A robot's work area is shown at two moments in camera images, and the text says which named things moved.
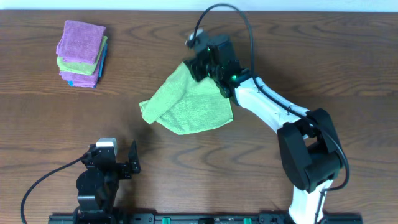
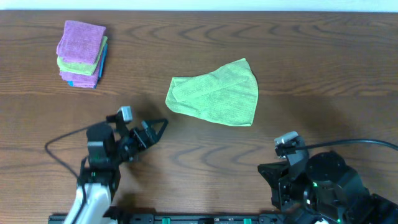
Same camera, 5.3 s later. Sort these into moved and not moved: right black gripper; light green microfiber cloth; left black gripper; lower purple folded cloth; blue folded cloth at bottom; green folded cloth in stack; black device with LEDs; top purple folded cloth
Moved: right black gripper; light green microfiber cloth; left black gripper
Not moved: lower purple folded cloth; green folded cloth in stack; black device with LEDs; top purple folded cloth; blue folded cloth at bottom
